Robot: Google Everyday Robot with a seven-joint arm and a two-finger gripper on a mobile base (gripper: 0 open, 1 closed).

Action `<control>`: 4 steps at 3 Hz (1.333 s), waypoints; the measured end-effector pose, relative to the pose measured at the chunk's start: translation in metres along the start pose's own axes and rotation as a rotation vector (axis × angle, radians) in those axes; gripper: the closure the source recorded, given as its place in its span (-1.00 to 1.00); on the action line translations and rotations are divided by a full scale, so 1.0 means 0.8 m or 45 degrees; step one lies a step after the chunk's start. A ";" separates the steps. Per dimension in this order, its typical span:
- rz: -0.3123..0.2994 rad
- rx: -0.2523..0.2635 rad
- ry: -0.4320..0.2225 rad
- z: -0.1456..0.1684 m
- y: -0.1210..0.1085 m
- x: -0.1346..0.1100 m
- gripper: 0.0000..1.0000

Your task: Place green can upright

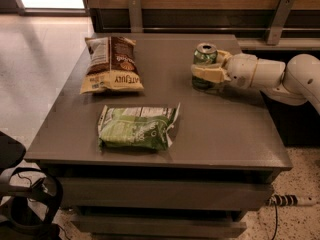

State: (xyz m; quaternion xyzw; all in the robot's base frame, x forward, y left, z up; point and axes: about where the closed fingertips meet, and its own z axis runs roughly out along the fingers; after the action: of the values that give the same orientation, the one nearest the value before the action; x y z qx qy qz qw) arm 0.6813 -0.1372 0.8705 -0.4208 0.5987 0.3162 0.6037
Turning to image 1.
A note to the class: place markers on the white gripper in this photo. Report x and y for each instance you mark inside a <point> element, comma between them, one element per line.
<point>242,69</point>

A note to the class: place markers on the green soda can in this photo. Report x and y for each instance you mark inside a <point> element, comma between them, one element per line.
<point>204,54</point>

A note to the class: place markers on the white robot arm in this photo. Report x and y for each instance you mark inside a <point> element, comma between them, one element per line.
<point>293,83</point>

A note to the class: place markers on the grey drawer cabinet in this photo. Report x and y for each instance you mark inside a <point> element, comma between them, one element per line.
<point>168,163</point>

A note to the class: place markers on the green chip bag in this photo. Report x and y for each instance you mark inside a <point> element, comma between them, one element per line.
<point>138,127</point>

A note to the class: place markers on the brown yellow chip bag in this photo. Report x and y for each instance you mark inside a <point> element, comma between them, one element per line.
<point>112,66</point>

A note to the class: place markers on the striped power strip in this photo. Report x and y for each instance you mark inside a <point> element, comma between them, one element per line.
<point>290,200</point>

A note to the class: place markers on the upper grey drawer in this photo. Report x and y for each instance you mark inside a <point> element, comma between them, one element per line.
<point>155,194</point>

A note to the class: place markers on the grey drawer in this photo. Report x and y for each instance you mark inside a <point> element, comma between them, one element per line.
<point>155,194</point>
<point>156,227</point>

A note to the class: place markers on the lower grey drawer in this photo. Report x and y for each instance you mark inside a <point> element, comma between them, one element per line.
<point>156,227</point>

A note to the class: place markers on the right metal wall bracket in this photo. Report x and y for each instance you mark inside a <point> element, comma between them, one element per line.
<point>280,16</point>

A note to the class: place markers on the metal wall bracket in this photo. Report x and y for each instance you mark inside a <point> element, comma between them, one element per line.
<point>135,16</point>
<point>280,16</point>

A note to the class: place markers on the left metal wall bracket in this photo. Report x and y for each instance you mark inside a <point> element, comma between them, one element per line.
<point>135,16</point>

